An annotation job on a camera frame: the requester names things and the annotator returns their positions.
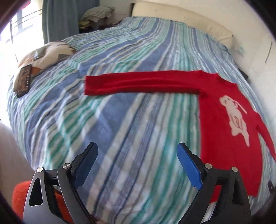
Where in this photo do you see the black smartphone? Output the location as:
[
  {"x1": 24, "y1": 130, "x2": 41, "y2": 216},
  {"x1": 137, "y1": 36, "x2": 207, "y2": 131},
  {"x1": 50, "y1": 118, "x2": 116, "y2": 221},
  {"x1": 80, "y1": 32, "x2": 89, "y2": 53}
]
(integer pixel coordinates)
[{"x1": 16, "y1": 64, "x2": 32, "y2": 98}]

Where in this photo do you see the pile of folded clothes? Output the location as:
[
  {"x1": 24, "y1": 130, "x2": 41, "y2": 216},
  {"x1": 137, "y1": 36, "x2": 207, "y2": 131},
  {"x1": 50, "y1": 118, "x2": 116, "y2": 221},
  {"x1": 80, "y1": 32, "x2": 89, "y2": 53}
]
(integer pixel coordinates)
[{"x1": 78, "y1": 6, "x2": 115, "y2": 34}]

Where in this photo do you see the wall socket plate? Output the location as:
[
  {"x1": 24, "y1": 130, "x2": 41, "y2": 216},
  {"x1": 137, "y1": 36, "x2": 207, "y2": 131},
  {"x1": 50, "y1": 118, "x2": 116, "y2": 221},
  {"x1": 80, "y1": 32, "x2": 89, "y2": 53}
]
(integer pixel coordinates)
[{"x1": 229, "y1": 47, "x2": 245, "y2": 57}]

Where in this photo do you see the patterned beige cushion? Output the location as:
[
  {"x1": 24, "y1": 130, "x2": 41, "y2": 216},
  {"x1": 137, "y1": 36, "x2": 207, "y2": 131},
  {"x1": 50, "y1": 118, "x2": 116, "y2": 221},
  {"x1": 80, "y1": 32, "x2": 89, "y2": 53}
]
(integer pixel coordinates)
[{"x1": 13, "y1": 41, "x2": 77, "y2": 92}]

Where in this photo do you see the red knitted sweater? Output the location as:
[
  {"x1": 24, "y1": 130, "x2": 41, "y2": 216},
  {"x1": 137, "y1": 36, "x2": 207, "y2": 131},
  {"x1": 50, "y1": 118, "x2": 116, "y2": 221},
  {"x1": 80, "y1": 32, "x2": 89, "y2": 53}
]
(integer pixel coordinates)
[{"x1": 84, "y1": 70, "x2": 275, "y2": 196}]

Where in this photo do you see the striped blue green bedspread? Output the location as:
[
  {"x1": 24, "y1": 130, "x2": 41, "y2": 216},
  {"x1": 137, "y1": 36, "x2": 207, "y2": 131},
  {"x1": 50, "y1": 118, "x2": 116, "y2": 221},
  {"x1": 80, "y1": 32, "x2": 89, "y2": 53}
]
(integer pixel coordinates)
[{"x1": 7, "y1": 16, "x2": 268, "y2": 223}]

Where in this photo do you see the orange fuzzy garment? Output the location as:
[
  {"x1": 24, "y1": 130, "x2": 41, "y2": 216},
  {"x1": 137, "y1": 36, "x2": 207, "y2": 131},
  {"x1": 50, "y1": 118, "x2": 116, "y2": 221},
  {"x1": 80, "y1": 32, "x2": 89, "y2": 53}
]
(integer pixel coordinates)
[{"x1": 12, "y1": 181, "x2": 73, "y2": 223}]

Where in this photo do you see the cream padded headboard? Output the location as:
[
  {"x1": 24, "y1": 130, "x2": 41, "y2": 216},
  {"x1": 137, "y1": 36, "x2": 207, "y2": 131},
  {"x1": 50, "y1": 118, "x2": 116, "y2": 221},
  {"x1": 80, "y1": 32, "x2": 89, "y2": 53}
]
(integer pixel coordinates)
[{"x1": 131, "y1": 1, "x2": 233, "y2": 49}]

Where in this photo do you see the teal curtain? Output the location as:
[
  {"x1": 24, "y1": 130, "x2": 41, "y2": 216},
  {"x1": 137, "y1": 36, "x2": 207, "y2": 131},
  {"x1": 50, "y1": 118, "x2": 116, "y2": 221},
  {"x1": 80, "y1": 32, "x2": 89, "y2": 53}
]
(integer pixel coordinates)
[{"x1": 42, "y1": 0, "x2": 100, "y2": 44}]

